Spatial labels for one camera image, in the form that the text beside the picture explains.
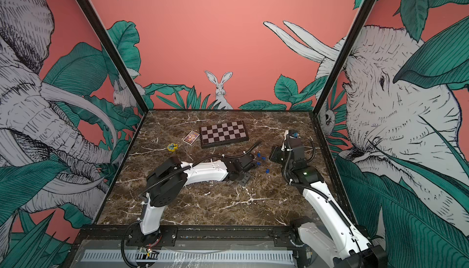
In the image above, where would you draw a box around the black mounting rail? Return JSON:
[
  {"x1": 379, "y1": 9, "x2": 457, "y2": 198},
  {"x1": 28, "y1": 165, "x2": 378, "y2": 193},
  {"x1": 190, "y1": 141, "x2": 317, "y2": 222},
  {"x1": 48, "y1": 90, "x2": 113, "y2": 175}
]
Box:
[{"x1": 74, "y1": 225, "x2": 302, "y2": 248}]

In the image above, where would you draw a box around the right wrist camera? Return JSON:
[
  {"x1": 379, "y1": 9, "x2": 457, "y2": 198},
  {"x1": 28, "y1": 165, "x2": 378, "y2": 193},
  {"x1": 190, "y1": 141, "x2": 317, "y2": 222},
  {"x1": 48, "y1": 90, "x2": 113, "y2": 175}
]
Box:
[{"x1": 283, "y1": 129, "x2": 299, "y2": 149}]

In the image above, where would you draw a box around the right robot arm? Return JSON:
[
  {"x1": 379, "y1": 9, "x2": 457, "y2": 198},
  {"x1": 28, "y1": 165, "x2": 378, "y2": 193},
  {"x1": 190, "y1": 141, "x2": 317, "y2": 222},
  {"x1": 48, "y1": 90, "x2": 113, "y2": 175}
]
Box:
[{"x1": 269, "y1": 133, "x2": 388, "y2": 268}]

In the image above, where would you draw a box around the yellow small toy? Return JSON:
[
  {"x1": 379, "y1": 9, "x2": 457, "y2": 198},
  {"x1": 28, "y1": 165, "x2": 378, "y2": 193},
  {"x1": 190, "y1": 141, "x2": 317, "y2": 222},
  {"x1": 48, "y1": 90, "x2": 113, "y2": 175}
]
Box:
[{"x1": 167, "y1": 143, "x2": 178, "y2": 152}]

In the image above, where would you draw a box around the folded chess board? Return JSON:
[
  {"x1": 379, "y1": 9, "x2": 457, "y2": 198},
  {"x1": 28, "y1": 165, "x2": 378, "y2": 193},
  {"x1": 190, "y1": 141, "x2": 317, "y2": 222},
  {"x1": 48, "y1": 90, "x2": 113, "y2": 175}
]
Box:
[{"x1": 199, "y1": 120, "x2": 249, "y2": 148}]

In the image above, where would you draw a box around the small card box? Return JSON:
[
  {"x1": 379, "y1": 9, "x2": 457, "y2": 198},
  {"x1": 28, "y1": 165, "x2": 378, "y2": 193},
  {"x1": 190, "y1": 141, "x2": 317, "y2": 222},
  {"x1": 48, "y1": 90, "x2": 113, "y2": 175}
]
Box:
[{"x1": 183, "y1": 131, "x2": 200, "y2": 145}]

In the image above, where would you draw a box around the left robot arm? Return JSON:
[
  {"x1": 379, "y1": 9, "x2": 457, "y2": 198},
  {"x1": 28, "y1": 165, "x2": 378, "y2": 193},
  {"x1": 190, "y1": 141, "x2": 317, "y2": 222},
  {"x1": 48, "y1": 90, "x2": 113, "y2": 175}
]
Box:
[{"x1": 128, "y1": 140, "x2": 262, "y2": 236}]

